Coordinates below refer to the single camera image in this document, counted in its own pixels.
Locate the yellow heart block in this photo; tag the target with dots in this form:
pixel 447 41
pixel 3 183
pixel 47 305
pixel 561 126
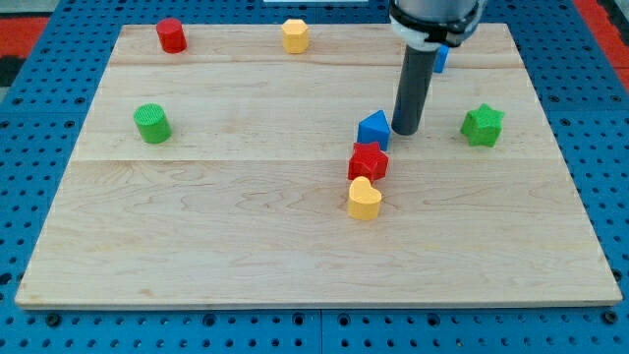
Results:
pixel 363 199

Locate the green star block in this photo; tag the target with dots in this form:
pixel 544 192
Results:
pixel 482 126

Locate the red cylinder block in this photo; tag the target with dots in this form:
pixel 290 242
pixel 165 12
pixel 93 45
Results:
pixel 171 35

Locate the yellow hexagon block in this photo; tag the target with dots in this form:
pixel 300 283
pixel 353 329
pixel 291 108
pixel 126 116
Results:
pixel 295 36

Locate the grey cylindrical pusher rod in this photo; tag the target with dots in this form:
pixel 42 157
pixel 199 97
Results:
pixel 413 88

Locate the blue cube block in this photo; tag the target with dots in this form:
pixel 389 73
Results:
pixel 441 59

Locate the blue triangular prism block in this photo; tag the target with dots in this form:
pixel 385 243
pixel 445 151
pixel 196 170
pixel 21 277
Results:
pixel 374 129

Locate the wooden board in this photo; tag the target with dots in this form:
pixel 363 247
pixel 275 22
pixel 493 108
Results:
pixel 245 205

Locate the red star block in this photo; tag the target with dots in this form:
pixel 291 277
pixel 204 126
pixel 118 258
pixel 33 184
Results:
pixel 367 160

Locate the green cylinder block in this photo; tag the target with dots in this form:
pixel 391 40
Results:
pixel 152 124

